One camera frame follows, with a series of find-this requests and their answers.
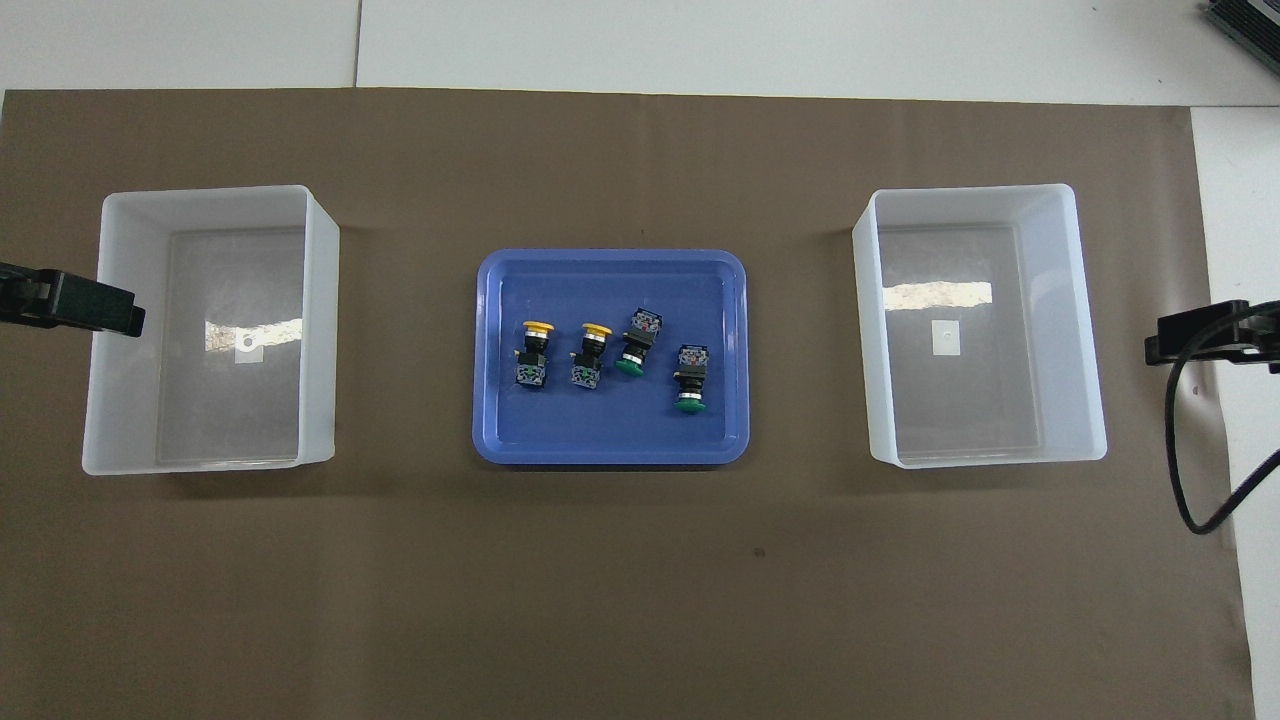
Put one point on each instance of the brown paper table mat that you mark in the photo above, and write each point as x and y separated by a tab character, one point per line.
640	600

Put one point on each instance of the translucent white plastic box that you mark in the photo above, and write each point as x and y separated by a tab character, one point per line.
1070	400
130	400

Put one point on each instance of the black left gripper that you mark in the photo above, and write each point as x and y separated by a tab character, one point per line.
22	295

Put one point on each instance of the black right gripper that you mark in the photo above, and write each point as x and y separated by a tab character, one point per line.
1268	335

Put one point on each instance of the yellow push button switch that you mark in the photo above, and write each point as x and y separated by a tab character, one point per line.
534	356
590	356

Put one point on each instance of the blue plastic tray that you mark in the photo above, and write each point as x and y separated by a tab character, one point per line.
610	430

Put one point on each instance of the dark finned metal device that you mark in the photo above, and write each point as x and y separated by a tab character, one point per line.
1250	22

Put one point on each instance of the small white paper label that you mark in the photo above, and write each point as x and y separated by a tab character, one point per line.
247	348
945	338

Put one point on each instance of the green push button switch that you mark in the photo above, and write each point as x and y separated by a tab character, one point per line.
637	342
690	375

